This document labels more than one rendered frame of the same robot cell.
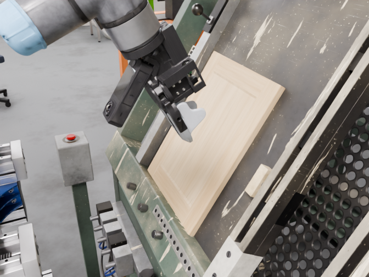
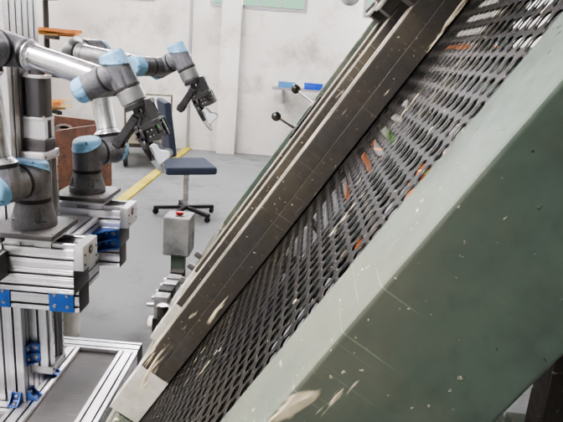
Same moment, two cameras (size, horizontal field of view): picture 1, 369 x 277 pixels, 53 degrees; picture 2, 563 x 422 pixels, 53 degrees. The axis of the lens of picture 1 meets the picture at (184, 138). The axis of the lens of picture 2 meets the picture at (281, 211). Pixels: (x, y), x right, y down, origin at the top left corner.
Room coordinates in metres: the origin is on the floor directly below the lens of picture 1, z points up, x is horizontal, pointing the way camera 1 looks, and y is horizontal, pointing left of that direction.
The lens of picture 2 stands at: (-0.70, -1.03, 1.67)
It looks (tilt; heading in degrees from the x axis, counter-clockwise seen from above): 16 degrees down; 26
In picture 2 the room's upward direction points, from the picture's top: 4 degrees clockwise
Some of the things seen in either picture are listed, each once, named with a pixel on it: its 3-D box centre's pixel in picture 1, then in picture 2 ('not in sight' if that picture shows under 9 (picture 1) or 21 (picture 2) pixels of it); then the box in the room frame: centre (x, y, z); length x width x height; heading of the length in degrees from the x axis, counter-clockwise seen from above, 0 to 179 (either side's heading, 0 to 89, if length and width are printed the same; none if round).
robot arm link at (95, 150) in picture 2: not in sight; (88, 152); (1.05, 0.75, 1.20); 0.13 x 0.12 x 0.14; 179
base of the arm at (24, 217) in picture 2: not in sight; (33, 210); (0.60, 0.54, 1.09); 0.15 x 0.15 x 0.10
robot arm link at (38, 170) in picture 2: not in sight; (30, 177); (0.59, 0.54, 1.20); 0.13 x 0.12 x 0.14; 11
